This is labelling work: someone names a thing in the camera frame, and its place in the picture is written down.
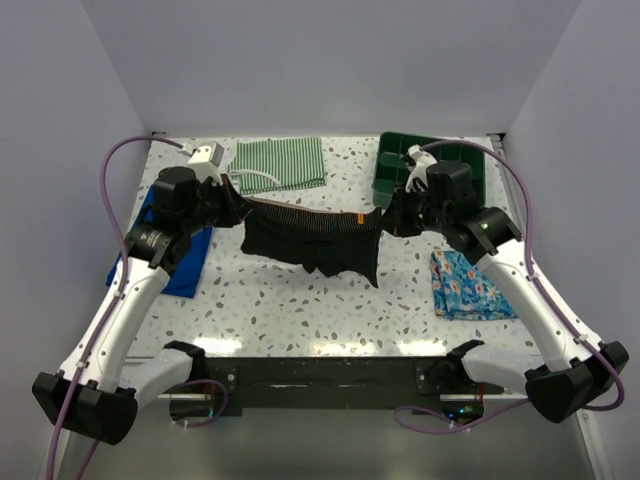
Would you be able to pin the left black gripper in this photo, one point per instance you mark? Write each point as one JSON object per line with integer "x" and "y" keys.
{"x": 242, "y": 206}

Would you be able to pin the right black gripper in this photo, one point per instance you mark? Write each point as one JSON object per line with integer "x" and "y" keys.
{"x": 394, "y": 220}

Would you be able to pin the black pinstriped underwear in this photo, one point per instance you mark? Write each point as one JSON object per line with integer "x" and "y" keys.
{"x": 330, "y": 243}

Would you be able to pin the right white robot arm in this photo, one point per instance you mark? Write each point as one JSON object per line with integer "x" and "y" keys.
{"x": 576, "y": 366}

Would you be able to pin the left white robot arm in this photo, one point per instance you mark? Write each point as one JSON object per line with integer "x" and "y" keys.
{"x": 89, "y": 394}

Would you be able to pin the green striped underwear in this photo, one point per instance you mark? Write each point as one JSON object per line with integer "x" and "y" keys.
{"x": 279, "y": 165}

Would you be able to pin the blue floral underwear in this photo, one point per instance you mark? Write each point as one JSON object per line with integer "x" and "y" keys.
{"x": 462, "y": 292}

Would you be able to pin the green divided storage bin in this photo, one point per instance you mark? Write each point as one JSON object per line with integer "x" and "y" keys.
{"x": 391, "y": 169}

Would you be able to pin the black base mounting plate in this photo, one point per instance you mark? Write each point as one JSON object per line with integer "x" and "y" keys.
{"x": 327, "y": 383}

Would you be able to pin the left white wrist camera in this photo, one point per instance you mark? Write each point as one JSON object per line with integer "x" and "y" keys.
{"x": 205, "y": 160}

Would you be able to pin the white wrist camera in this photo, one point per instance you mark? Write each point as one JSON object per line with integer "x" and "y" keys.
{"x": 205, "y": 160}
{"x": 419, "y": 161}

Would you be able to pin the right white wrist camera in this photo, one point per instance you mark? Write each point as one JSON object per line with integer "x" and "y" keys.
{"x": 419, "y": 161}

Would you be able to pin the aluminium frame rail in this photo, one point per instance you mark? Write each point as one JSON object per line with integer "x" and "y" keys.
{"x": 516, "y": 191}

